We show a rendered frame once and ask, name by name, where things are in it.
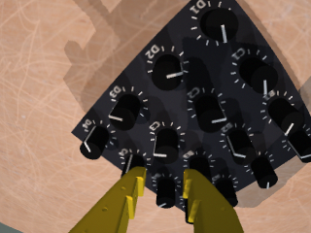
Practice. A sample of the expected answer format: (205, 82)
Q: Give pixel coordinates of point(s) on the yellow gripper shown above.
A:
(207, 208)

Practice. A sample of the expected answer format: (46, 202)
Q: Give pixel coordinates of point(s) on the black knob box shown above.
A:
(226, 84)

